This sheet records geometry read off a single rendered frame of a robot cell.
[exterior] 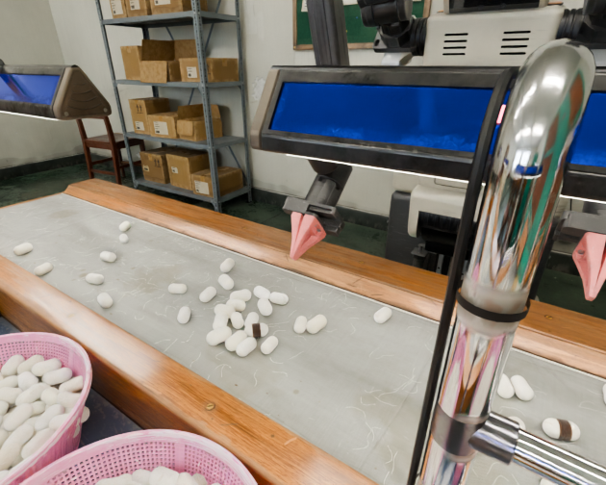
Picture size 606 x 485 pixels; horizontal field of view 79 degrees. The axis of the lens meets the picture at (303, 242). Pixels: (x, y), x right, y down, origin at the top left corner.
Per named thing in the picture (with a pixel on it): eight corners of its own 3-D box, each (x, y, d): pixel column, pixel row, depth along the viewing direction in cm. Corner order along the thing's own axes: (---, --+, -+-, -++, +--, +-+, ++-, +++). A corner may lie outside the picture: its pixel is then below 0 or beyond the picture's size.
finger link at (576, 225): (625, 295, 41) (638, 225, 44) (550, 277, 44) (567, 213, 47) (604, 313, 47) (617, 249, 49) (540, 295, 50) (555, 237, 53)
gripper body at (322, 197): (331, 216, 61) (348, 180, 63) (281, 204, 66) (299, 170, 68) (341, 234, 66) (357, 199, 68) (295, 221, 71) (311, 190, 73)
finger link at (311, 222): (296, 254, 60) (319, 206, 62) (262, 243, 63) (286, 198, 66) (311, 269, 65) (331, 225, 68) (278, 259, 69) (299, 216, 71)
